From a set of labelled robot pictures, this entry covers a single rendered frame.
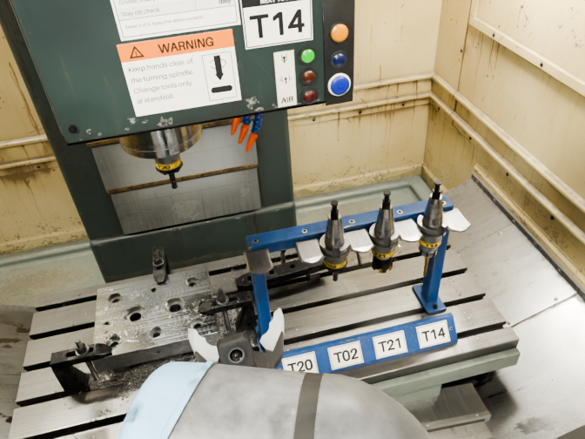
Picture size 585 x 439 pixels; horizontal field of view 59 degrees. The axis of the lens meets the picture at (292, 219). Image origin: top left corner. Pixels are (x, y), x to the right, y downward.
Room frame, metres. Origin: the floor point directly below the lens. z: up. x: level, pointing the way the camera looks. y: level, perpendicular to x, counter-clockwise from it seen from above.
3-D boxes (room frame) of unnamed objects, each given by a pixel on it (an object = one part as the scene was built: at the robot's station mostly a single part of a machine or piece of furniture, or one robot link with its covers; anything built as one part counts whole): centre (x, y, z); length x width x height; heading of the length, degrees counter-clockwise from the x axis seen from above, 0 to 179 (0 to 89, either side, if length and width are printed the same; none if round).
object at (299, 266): (1.00, 0.04, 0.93); 0.26 x 0.05 x 0.06; 106
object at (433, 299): (0.91, -0.35, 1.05); 0.10 x 0.05 x 0.30; 11
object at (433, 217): (0.84, -0.30, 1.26); 0.04 x 0.04 x 0.07
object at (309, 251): (0.79, -0.03, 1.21); 0.07 x 0.05 x 0.01; 11
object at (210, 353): (0.50, 0.16, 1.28); 0.09 x 0.03 x 0.06; 47
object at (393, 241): (0.82, -0.19, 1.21); 0.06 x 0.06 x 0.03
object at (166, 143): (0.89, 0.24, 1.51); 0.16 x 0.16 x 0.12
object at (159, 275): (1.02, 0.37, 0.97); 0.13 x 0.03 x 0.15; 11
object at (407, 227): (0.83, -0.25, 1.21); 0.07 x 0.05 x 0.01; 11
